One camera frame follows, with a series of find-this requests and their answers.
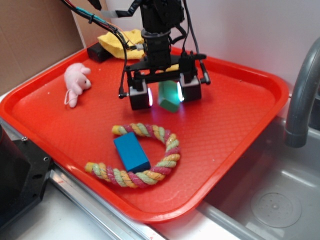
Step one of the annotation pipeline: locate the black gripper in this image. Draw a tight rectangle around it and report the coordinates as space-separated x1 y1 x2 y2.
125 28 207 111

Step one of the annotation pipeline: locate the green wooden block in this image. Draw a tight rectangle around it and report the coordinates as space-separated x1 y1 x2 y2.
158 80 180 113

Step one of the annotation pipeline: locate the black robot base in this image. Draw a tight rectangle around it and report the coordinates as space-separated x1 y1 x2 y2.
0 127 53 230

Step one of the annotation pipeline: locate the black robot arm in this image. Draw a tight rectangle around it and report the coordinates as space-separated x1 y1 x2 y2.
125 0 211 112

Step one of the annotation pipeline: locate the blue wooden block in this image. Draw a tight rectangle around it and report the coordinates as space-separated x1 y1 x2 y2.
113 132 151 173

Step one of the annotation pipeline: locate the black block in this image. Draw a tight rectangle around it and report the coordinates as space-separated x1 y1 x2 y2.
86 42 113 63

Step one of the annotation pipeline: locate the yellow sponge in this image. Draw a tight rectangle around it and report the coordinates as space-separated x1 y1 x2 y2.
158 64 179 73

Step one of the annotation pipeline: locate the yellow cloth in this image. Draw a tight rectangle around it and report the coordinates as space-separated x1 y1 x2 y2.
97 29 145 60

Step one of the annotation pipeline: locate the red plastic tray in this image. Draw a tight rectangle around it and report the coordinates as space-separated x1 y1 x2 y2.
0 50 289 224

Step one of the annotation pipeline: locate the pink plush toy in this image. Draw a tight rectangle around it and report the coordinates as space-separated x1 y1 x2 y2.
64 63 92 108

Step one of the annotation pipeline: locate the grey faucet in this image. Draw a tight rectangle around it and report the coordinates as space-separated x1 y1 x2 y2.
284 39 320 148

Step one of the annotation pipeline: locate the brown cardboard panel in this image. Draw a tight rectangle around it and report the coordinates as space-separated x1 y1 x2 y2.
0 0 106 95

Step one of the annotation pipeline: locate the grey sink basin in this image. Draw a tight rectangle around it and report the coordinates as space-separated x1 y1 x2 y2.
149 117 320 240

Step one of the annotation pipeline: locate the sink drain cover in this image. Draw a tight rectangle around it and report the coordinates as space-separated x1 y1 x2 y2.
250 188 302 228

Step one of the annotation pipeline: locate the multicolour rope ring toy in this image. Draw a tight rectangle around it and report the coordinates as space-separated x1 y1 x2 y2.
84 123 180 189

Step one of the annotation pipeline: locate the black cable bundle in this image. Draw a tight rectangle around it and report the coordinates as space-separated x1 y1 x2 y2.
59 0 148 100

